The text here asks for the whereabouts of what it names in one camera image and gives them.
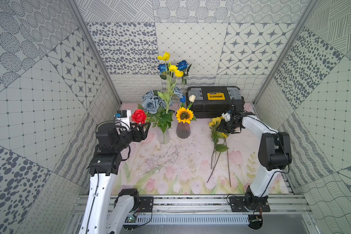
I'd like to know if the small yellow sunflower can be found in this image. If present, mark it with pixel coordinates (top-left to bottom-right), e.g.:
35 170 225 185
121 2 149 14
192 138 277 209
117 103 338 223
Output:
176 107 197 124

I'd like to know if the yellow carnation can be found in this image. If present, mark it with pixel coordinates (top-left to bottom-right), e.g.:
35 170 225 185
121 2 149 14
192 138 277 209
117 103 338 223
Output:
209 117 228 168

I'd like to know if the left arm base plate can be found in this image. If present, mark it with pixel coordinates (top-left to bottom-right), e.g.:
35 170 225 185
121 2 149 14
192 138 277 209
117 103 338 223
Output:
135 196 154 213

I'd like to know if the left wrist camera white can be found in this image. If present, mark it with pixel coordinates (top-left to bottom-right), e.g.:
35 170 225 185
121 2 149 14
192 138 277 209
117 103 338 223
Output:
114 110 132 131

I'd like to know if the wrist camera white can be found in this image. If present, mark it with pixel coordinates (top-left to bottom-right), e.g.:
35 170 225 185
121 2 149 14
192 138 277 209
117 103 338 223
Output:
221 113 231 122
114 110 132 131

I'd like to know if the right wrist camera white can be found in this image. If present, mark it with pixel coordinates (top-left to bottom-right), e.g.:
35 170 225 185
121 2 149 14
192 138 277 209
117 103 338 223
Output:
221 113 231 122

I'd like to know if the clear glass vase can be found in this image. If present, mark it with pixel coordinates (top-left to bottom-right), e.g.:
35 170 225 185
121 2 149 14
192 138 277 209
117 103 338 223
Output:
158 128 170 145

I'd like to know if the dusty blue rose bunch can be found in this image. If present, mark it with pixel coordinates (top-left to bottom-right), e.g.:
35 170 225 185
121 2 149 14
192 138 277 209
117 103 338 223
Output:
141 86 183 115

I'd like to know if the black toolbox yellow latch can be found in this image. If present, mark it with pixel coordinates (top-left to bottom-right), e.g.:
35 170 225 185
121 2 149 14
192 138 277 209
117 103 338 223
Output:
186 86 245 119

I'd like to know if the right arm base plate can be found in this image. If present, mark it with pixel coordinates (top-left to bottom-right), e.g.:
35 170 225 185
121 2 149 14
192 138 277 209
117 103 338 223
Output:
227 196 271 213

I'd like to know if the yellow poppy spray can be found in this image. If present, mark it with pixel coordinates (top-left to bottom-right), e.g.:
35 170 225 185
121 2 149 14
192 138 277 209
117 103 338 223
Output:
158 52 183 113

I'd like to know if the white tulip bud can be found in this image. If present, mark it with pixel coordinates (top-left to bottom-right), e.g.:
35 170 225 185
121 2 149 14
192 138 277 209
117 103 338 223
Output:
187 95 196 110

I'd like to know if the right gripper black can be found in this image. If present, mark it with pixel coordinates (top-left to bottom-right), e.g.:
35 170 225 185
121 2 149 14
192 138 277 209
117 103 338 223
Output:
216 119 241 134

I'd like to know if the dark blue rose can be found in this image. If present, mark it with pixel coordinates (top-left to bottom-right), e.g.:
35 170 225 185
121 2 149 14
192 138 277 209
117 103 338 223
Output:
177 60 192 87
158 63 167 80

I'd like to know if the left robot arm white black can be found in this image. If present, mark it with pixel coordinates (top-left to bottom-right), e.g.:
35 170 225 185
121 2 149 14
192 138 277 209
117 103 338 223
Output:
79 121 151 234

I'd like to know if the red rose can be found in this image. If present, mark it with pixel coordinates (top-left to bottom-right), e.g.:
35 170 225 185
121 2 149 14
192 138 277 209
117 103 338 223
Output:
131 109 147 124

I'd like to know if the aluminium mounting rail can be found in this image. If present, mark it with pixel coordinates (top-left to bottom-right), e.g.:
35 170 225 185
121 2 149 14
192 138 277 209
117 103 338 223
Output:
70 194 314 215

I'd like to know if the yellow sunflower with bud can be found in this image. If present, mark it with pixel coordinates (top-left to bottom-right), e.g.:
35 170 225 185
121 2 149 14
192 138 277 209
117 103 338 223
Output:
207 130 229 182

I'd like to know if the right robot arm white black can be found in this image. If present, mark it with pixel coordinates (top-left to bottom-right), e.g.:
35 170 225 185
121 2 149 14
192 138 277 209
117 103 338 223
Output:
217 112 292 212

